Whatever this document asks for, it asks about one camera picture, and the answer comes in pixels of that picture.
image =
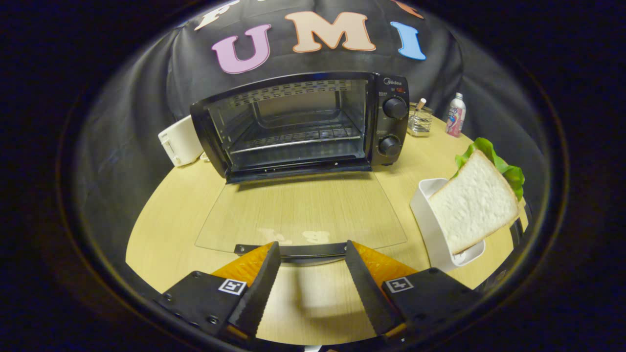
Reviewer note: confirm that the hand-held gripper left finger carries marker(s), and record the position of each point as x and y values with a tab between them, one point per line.
259	288

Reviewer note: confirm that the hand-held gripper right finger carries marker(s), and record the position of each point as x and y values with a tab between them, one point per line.
367	288

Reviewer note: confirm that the lettuce sandwich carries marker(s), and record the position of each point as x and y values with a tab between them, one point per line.
472	205

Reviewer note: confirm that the black toaster oven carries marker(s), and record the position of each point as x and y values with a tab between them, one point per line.
391	127

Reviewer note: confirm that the white pop-up toaster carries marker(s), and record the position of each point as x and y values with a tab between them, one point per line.
181	142

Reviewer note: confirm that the white plastic tray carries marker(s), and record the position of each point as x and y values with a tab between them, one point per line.
430	230

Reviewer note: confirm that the clear square holder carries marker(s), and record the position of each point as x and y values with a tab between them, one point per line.
419	122

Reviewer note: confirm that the white pink-label bottle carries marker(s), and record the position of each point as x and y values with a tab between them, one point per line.
456	117

